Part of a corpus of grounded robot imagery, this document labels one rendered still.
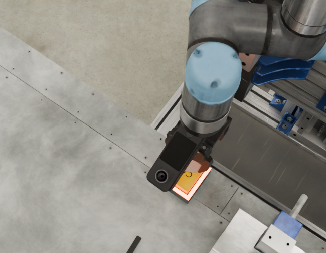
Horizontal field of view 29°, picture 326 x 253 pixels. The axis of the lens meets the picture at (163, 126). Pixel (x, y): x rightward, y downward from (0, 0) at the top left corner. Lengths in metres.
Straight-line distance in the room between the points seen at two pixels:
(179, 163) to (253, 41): 0.23
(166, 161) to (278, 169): 0.91
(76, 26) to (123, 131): 1.12
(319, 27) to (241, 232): 0.39
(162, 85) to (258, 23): 1.29
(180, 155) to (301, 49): 0.25
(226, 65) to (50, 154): 0.49
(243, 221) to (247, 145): 0.82
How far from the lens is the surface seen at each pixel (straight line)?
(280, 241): 1.07
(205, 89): 0.84
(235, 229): 1.09
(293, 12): 0.88
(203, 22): 0.91
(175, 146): 1.00
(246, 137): 1.91
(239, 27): 0.92
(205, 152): 1.03
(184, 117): 0.95
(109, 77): 2.20
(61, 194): 1.19
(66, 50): 2.26
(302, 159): 1.92
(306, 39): 0.92
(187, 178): 1.17
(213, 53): 0.86
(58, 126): 1.24
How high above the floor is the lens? 1.93
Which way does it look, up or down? 65 degrees down
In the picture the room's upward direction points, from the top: 8 degrees clockwise
